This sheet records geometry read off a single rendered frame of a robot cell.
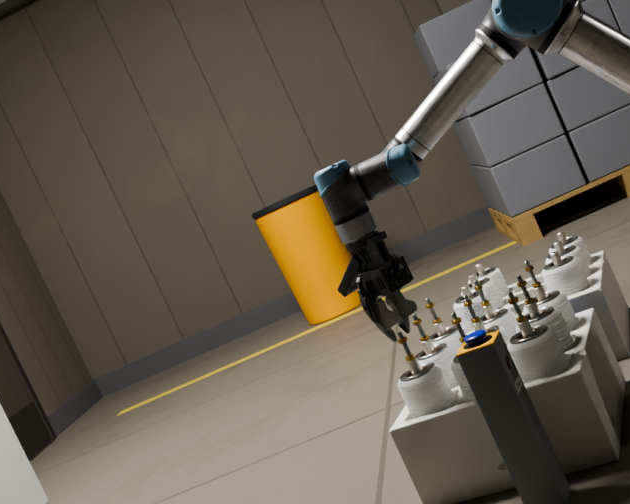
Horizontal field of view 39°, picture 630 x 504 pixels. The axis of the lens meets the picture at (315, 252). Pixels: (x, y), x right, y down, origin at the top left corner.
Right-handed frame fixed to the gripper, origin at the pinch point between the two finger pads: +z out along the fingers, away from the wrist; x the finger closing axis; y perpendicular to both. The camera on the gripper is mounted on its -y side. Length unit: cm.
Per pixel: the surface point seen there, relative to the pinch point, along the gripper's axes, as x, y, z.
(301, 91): 229, -260, -83
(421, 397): -4.0, 3.2, 12.8
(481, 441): -2.6, 12.1, 23.6
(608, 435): 8.3, 31.5, 29.3
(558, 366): 10.0, 25.9, 15.8
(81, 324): 103, -394, -13
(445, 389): 0.7, 5.2, 13.8
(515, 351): 6.4, 21.1, 10.3
